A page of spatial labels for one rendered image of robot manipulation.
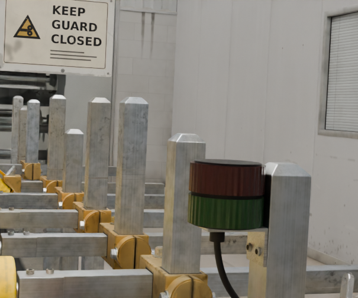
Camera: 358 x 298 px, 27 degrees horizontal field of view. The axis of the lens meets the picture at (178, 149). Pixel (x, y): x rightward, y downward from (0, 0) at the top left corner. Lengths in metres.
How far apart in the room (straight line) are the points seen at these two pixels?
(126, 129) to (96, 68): 2.07
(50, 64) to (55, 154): 1.32
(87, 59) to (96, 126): 1.82
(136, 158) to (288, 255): 0.50
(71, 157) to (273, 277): 1.00
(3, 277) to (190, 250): 0.20
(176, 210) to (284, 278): 0.25
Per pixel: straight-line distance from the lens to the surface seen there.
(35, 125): 2.29
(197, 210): 0.57
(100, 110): 1.30
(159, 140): 9.80
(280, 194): 0.59
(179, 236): 0.83
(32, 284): 0.84
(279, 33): 6.89
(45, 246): 1.10
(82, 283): 0.86
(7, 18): 3.08
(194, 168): 0.57
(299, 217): 0.60
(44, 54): 3.09
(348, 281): 0.68
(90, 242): 1.11
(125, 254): 1.05
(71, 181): 1.56
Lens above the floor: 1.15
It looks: 3 degrees down
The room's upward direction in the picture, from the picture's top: 3 degrees clockwise
